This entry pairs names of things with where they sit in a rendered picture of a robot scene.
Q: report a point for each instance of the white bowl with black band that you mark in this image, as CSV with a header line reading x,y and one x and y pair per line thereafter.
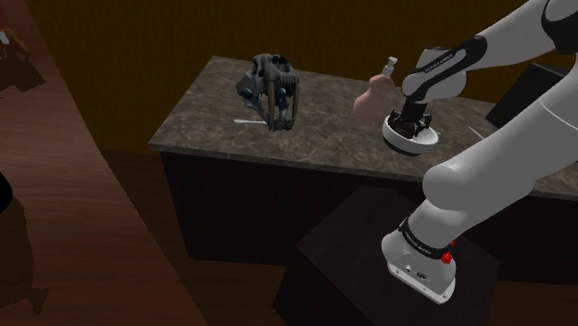
x,y
413,145

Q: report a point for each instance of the dark cabinet with marble top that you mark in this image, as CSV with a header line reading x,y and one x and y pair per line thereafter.
x,y
325,140

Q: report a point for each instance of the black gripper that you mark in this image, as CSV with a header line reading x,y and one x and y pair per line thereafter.
x,y
413,113

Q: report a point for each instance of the pink pump dispenser bottle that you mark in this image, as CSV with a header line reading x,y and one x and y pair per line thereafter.
x,y
377,97

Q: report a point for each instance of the dark sabre-tooth skull figure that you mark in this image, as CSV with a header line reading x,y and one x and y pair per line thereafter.
x,y
266,76

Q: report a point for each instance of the small white stick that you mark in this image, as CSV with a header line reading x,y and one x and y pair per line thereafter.
x,y
250,121

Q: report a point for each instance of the black box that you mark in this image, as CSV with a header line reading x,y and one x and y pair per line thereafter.
x,y
523,97

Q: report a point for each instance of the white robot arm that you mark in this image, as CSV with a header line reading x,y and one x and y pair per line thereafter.
x,y
492,167

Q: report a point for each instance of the dark robot stand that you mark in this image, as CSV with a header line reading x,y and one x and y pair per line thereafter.
x,y
343,262

